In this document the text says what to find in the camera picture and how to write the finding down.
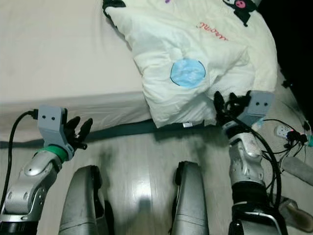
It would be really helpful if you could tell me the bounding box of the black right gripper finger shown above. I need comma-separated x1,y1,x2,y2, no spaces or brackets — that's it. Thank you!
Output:
226,92,250,112
213,91,229,120

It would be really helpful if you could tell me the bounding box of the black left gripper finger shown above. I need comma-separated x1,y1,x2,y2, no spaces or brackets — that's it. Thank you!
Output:
63,115,80,139
76,117,94,143

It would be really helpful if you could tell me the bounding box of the cream cartoon print comforter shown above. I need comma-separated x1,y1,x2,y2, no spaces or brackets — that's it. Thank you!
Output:
103,0,279,129

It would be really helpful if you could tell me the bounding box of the white power strip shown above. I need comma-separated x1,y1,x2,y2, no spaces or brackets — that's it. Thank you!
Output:
274,125,313,147

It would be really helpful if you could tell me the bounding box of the grey left robot leg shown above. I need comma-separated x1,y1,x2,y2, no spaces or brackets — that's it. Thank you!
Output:
59,165,113,235

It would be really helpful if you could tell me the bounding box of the grey robot leg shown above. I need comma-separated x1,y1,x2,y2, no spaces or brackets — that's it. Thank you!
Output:
59,165,113,235
171,162,211,235

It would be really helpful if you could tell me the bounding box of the cream bed mattress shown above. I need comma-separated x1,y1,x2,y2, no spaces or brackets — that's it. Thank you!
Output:
0,0,152,142

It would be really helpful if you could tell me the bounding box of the grey floor slipper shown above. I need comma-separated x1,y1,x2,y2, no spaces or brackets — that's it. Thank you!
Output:
279,198,313,228
281,157,313,184

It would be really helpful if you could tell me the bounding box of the black wardrobe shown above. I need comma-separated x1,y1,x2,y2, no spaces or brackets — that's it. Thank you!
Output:
257,0,313,98

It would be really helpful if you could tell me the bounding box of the grey right robot leg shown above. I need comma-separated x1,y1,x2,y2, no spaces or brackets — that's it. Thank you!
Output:
171,162,211,235

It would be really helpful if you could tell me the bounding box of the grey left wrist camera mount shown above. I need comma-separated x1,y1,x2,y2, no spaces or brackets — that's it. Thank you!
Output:
37,105,74,160

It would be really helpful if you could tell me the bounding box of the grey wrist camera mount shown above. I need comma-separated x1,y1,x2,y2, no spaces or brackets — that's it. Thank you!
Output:
37,105,74,160
242,91,274,127

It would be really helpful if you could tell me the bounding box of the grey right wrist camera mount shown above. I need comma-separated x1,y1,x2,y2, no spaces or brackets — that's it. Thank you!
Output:
242,91,274,127

